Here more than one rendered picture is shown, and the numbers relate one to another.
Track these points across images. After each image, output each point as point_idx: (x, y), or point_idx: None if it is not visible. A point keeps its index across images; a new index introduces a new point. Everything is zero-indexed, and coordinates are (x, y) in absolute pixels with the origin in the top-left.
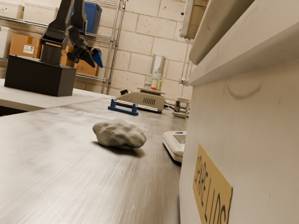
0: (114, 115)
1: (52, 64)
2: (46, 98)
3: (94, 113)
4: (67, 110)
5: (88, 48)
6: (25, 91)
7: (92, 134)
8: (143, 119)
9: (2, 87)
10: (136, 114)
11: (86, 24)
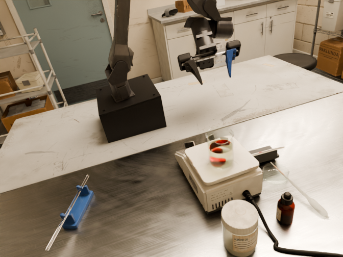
0: (9, 230)
1: (111, 103)
2: (59, 159)
3: (1, 217)
4: None
5: (204, 50)
6: (92, 132)
7: None
8: (32, 252)
9: (84, 125)
10: (69, 227)
11: (212, 4)
